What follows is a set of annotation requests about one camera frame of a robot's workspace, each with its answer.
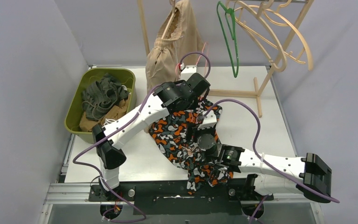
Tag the camouflage patterned shorts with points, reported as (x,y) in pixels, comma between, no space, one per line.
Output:
(169,133)

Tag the pink hanger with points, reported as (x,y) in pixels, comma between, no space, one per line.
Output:
(205,50)

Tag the beige shorts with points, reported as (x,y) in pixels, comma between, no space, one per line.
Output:
(177,36)

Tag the olive green plastic basket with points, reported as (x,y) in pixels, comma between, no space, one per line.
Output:
(75,112)

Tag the dark green shorts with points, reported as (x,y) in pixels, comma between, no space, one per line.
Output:
(100,96)

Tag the brown shorts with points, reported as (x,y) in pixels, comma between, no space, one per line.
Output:
(111,116)

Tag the green hanger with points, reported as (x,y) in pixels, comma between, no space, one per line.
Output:
(227,24)

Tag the wooden hanger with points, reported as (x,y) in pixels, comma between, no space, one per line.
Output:
(240,7)
(293,34)

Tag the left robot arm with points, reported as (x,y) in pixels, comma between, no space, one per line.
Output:
(163,100)

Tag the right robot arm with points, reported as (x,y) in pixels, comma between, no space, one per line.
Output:
(309,176)

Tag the wooden clothes rack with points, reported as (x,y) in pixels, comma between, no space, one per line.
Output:
(282,32)

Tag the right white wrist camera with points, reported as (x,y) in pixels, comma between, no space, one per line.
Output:
(207,121)

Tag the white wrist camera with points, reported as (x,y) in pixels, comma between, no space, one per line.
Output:
(207,121)
(186,71)

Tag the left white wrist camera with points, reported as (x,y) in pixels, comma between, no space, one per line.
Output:
(186,71)

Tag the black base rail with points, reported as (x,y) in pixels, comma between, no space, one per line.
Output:
(170,198)

